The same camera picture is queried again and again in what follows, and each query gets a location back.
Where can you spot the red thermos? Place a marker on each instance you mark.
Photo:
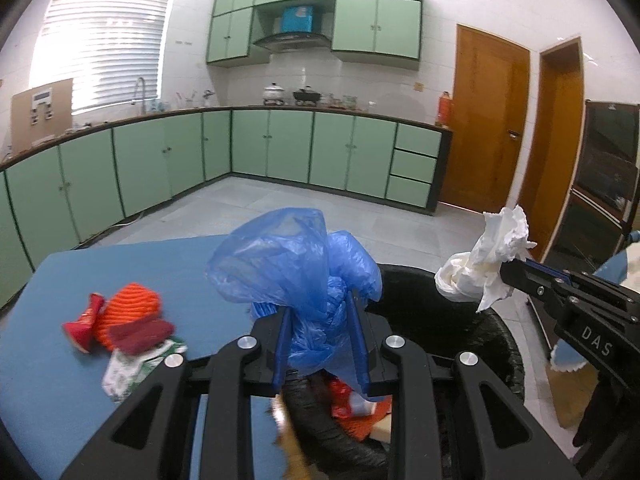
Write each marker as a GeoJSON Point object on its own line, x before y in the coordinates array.
{"type": "Point", "coordinates": [444, 110]}

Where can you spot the blue plastic bag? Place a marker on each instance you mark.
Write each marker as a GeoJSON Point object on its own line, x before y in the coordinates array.
{"type": "Point", "coordinates": [300, 260]}

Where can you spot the yellow sponge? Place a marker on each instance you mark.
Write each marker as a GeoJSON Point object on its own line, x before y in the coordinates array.
{"type": "Point", "coordinates": [382, 431]}

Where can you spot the white window blind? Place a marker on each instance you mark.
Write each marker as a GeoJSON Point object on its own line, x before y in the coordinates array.
{"type": "Point", "coordinates": [100, 40]}

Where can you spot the dark red wrapper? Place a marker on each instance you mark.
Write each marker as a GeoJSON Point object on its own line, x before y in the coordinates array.
{"type": "Point", "coordinates": [142, 332]}

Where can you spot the blue box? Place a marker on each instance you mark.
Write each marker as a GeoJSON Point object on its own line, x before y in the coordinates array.
{"type": "Point", "coordinates": [297, 19]}

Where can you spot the red and white wrapper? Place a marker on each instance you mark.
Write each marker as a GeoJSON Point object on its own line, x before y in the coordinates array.
{"type": "Point", "coordinates": [350, 402]}

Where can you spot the cardboard board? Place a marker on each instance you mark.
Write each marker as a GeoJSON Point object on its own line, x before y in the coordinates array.
{"type": "Point", "coordinates": [25, 120]}

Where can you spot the wooden door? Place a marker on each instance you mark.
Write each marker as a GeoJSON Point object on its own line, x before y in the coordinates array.
{"type": "Point", "coordinates": [482, 125]}

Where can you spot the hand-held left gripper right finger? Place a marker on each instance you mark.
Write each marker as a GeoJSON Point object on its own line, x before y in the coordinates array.
{"type": "Point", "coordinates": [359, 350]}

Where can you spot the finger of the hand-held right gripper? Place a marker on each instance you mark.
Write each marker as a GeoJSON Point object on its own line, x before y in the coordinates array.
{"type": "Point", "coordinates": [595, 285]}
{"type": "Point", "coordinates": [535, 282]}

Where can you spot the green lower cabinets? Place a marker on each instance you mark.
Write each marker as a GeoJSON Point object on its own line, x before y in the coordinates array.
{"type": "Point", "coordinates": [140, 170]}

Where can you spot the metal faucet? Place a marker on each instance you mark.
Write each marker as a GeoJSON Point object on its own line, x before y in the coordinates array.
{"type": "Point", "coordinates": [139, 92]}

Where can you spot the white pot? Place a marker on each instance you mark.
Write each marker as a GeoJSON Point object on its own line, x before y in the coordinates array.
{"type": "Point", "coordinates": [273, 94]}

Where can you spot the green upper cabinets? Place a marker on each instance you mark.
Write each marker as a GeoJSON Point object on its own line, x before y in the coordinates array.
{"type": "Point", "coordinates": [375, 10]}

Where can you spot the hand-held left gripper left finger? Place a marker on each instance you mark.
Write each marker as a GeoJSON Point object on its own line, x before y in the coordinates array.
{"type": "Point", "coordinates": [281, 355]}

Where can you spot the white tissue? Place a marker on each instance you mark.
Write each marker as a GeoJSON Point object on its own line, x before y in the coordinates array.
{"type": "Point", "coordinates": [500, 245]}

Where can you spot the black wok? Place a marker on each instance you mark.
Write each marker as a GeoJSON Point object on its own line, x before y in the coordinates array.
{"type": "Point", "coordinates": [306, 96]}

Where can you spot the green cabinets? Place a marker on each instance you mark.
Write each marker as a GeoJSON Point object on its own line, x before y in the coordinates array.
{"type": "Point", "coordinates": [140, 170]}
{"type": "Point", "coordinates": [375, 10]}

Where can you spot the trash bin with black bag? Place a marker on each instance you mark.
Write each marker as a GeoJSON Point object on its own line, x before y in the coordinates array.
{"type": "Point", "coordinates": [415, 305]}

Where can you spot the range hood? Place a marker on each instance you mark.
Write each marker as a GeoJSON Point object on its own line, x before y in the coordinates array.
{"type": "Point", "coordinates": [290, 42]}

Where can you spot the person's right hand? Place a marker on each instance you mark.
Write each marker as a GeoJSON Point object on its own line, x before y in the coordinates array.
{"type": "Point", "coordinates": [600, 410]}

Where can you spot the wooden table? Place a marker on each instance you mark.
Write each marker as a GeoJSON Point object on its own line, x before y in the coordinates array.
{"type": "Point", "coordinates": [290, 440]}
{"type": "Point", "coordinates": [575, 400]}

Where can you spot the dark glass cabinet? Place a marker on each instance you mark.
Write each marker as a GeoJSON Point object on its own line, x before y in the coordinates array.
{"type": "Point", "coordinates": [600, 185]}

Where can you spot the blue scalloped tablecloth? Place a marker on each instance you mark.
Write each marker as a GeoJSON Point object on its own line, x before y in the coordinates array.
{"type": "Point", "coordinates": [617, 265]}
{"type": "Point", "coordinates": [150, 265]}

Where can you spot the green and white packet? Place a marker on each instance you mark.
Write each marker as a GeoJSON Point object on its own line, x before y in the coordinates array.
{"type": "Point", "coordinates": [125, 372]}

